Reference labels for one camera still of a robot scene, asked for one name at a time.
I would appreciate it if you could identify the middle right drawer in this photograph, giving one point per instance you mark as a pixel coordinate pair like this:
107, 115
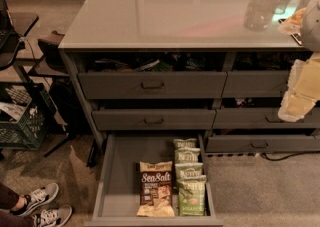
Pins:
261, 118

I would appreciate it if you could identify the top left drawer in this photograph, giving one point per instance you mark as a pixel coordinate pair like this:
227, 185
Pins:
152, 85

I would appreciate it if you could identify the middle left drawer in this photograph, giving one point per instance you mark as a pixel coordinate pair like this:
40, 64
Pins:
153, 119

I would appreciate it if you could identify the lower grey sneaker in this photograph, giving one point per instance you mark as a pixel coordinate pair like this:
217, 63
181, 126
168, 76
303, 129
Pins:
56, 217

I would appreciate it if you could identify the green plastic crate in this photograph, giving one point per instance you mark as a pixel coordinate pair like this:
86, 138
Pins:
23, 123

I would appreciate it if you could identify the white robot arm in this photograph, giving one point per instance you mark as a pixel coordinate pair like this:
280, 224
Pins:
305, 21

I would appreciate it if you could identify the front green chip bag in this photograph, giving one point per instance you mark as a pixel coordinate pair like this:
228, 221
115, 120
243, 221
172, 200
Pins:
191, 196

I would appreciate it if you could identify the black chair frame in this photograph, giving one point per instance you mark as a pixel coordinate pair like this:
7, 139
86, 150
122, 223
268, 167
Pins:
14, 29

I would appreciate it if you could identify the black white marker board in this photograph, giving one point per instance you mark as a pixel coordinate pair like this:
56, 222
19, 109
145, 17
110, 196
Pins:
295, 36

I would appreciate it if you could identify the green chip bag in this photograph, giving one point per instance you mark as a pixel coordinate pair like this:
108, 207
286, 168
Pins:
188, 143
186, 170
191, 196
186, 155

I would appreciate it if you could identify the grey sneaker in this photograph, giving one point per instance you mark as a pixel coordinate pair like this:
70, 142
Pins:
56, 217
30, 202

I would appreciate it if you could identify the open bottom left drawer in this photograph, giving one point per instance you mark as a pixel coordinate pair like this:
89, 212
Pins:
118, 195

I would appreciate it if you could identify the rear green chip bag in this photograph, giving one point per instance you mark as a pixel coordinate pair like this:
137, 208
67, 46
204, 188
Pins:
188, 143

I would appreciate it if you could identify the snacks in top right drawer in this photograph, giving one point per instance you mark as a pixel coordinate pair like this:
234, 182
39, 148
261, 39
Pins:
268, 60

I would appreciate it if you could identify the snacks in drawer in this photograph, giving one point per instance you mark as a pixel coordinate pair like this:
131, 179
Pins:
268, 60
156, 62

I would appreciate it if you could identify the snacks in top left drawer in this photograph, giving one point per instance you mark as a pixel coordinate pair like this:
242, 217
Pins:
156, 62

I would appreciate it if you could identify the upper grey sneaker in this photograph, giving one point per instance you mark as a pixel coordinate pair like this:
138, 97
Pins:
30, 202

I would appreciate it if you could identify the person leg maroon trousers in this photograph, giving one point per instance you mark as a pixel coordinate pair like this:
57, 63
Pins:
10, 200

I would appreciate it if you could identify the grey cabinet with counter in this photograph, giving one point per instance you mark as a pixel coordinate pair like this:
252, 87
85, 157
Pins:
149, 26

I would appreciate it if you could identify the brown sea salt chip bag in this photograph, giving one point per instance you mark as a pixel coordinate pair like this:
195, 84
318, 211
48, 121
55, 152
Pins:
156, 190

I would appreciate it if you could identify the top right drawer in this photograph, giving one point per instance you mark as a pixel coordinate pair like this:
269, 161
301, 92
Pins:
269, 83

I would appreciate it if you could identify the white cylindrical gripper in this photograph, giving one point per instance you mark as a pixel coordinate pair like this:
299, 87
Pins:
311, 24

